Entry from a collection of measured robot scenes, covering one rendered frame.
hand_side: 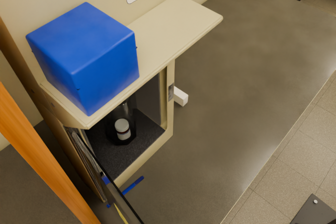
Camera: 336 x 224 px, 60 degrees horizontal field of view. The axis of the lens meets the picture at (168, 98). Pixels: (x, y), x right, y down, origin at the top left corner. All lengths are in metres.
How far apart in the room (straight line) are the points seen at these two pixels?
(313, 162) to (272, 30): 1.09
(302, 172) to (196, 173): 1.30
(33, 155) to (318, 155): 2.06
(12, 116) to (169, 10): 0.34
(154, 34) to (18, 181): 0.73
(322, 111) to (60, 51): 2.30
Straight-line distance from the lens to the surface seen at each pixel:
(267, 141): 1.09
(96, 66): 0.36
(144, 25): 0.53
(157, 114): 0.93
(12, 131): 0.38
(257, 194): 2.03
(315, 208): 2.11
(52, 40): 0.39
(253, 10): 1.59
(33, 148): 0.41
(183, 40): 0.50
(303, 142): 2.31
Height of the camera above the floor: 1.84
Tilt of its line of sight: 53 degrees down
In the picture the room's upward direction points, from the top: straight up
